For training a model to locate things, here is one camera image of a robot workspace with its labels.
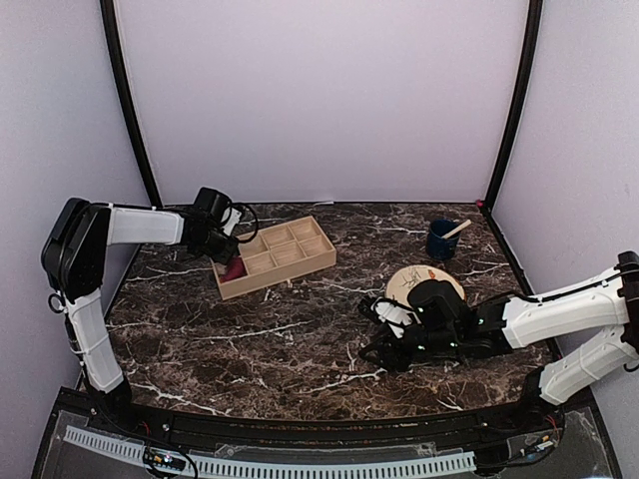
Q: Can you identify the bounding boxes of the right black frame post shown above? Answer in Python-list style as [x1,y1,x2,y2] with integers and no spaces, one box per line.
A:
[482,0,544,216]

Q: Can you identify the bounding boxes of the wooden compartment tray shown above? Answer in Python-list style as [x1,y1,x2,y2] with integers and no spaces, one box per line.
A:
[214,217,336,300]

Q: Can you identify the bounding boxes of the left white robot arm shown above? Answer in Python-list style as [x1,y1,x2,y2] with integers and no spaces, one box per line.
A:
[41,188,250,394]

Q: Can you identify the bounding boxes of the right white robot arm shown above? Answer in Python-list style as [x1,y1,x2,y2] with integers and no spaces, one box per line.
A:
[358,251,638,433]

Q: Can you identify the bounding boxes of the black frame post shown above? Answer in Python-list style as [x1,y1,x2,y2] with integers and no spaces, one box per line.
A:
[99,0,163,207]
[482,0,544,216]

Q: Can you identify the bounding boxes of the white slotted cable duct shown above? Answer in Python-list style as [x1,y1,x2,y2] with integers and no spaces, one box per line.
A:
[63,426,477,478]

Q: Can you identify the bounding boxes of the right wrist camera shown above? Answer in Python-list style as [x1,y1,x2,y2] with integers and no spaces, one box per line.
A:
[357,296,416,339]

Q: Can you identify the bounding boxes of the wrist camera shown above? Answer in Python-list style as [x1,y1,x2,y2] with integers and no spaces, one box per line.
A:
[221,206,245,238]
[357,296,416,339]

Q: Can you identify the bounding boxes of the wooden stick in mug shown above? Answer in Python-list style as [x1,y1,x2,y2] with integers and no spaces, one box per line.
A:
[442,220,472,240]

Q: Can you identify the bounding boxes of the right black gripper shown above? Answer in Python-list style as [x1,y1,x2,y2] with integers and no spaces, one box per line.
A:
[358,321,459,373]

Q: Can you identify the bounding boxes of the left camera black cable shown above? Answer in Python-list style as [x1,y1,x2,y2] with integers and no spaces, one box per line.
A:
[227,202,260,245]

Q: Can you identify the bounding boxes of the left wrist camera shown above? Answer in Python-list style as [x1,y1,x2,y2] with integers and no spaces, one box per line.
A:
[221,206,245,238]

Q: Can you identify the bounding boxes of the round painted wooden plate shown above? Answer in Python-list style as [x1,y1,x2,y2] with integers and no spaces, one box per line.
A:
[385,264,466,305]

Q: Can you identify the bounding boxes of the left black frame post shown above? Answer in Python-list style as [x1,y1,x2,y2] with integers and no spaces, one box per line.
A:
[99,0,163,207]

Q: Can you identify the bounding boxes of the black front rail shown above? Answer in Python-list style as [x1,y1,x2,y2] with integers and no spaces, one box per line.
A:
[54,386,595,450]

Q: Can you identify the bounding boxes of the small circuit board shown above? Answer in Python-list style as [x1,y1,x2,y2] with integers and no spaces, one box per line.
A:
[143,447,186,471]

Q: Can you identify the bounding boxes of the maroon striped sock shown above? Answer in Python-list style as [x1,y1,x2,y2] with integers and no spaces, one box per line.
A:
[220,256,247,282]

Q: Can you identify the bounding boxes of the dark blue mug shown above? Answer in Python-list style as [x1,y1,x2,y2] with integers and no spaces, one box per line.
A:
[426,219,460,261]

